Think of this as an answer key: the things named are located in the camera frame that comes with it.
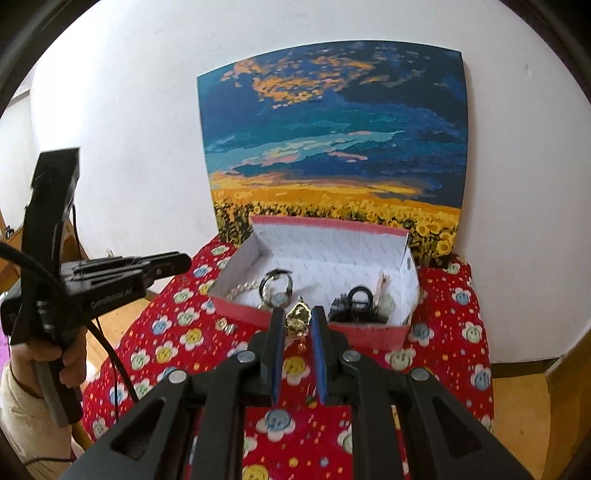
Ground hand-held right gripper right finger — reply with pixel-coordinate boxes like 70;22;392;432
310;305;534;480

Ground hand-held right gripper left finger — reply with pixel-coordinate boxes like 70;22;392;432
67;306;287;480

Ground gold dangle earring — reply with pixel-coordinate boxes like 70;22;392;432
285;300;311;354

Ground wooden cabinet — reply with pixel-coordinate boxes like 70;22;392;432
544;357;591;467

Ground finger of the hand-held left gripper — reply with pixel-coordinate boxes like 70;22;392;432
139;250;193;283

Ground person's left forearm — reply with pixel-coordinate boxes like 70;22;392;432
0;364;79;467

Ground red smiley flower tablecloth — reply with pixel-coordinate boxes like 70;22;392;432
81;233;496;480

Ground brown strap wristwatch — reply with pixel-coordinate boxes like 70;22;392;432
259;269;295;309

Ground person's left hand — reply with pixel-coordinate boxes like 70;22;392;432
8;329;88;393

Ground black hair claw clip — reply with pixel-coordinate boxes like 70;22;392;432
329;286;389;325

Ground pink cardboard box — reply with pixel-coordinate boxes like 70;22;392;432
209;216;421;352

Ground white pearl bracelet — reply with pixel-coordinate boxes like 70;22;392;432
226;279;264;301

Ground sunflower field painting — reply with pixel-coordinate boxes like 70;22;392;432
197;41;470;269

